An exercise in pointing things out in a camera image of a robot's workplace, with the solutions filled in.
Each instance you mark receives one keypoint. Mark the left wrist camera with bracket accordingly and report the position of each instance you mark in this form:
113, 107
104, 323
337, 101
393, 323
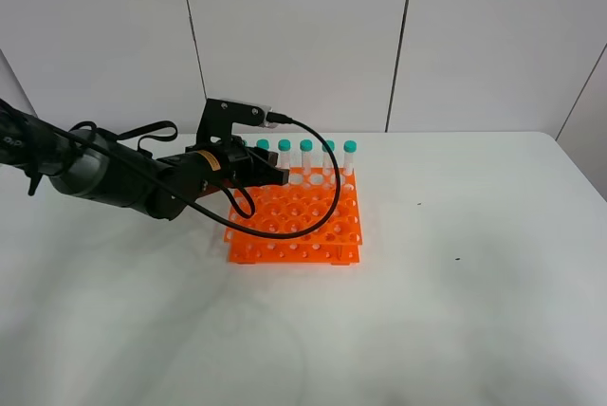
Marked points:
219, 116

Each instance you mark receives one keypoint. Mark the orange test tube rack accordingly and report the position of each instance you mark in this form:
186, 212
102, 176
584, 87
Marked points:
294, 207

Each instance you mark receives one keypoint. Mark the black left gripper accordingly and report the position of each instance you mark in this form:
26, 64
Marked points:
209, 168

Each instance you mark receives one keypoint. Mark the back row tube far right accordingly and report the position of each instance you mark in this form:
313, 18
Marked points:
349, 149

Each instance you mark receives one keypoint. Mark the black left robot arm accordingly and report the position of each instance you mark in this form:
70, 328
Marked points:
92, 163

